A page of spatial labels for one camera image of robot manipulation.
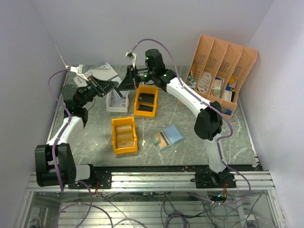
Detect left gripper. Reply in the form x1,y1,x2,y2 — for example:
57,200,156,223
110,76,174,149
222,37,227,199
79,75,118,107

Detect white bin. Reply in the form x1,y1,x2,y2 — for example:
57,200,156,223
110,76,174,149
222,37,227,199
106,90,129,113

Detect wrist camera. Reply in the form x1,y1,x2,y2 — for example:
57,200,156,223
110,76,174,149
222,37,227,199
69,64,89,81
125,51,137,68

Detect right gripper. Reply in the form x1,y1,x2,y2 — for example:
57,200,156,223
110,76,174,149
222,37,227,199
117,65,155,92

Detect white oval paint palette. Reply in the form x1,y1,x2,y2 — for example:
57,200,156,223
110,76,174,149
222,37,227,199
197,71,212,93

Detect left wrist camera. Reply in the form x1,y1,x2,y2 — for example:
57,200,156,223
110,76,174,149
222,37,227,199
69,64,89,81

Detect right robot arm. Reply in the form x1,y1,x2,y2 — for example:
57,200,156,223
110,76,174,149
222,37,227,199
118,49,226,188

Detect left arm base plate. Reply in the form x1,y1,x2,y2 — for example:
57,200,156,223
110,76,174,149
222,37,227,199
68,164,112,189

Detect red white box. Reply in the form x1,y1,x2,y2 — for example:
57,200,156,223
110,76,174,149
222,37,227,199
210,77,224,97

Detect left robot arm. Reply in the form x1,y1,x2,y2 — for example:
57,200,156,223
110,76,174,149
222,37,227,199
35,76,119,188

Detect grey white booklet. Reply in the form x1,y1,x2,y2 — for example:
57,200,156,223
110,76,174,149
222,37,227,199
74,63,118,87

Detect silver VIP cards stack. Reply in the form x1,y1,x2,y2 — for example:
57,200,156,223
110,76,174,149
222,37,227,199
110,98,127,108

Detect aluminium rail frame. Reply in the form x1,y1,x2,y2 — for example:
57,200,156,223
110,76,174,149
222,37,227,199
15,165,287,228

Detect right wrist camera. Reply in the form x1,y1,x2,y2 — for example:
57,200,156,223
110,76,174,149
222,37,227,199
125,51,137,68

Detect gold card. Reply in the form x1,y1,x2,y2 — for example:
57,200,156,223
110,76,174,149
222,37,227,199
153,132,171,150

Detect yellow bin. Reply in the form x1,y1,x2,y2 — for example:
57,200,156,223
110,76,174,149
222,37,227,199
133,85,158,117
111,116,138,155

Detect gold cards stack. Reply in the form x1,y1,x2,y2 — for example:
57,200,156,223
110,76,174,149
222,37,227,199
115,124,133,149

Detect blue white box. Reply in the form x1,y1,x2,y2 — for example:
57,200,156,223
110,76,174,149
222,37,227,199
223,81,237,102

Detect orange file organizer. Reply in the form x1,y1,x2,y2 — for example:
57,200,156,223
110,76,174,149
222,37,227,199
185,35,258,119

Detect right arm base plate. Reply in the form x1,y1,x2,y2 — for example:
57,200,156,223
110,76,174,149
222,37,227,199
190,172,236,189

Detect black cards stack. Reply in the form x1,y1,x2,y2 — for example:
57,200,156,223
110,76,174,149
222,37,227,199
138,93,155,112

